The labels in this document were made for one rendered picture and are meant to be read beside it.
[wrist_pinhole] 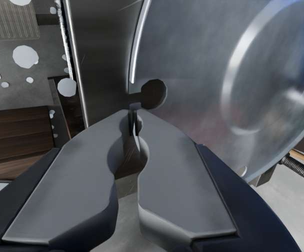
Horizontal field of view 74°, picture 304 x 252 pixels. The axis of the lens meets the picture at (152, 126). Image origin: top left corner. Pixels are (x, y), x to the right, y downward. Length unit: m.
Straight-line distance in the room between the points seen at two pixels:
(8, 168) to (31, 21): 0.42
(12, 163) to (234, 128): 0.59
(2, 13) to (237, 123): 0.66
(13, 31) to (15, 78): 0.25
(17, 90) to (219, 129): 0.85
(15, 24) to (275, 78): 0.67
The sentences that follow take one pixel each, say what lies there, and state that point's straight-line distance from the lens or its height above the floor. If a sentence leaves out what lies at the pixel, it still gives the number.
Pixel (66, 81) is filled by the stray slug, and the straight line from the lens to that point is 0.26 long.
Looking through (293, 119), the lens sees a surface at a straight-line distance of 0.31.
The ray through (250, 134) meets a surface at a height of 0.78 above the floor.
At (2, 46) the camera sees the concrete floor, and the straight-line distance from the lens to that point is 0.91.
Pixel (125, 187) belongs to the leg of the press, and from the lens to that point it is 0.40.
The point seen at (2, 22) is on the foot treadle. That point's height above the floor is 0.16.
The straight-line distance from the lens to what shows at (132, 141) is 0.15.
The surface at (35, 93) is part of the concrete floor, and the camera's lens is 0.95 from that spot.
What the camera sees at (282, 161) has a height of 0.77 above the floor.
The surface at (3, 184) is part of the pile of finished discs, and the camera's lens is 0.71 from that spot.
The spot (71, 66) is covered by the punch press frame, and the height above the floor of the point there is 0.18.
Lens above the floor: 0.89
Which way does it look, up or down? 49 degrees down
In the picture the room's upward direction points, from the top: 136 degrees clockwise
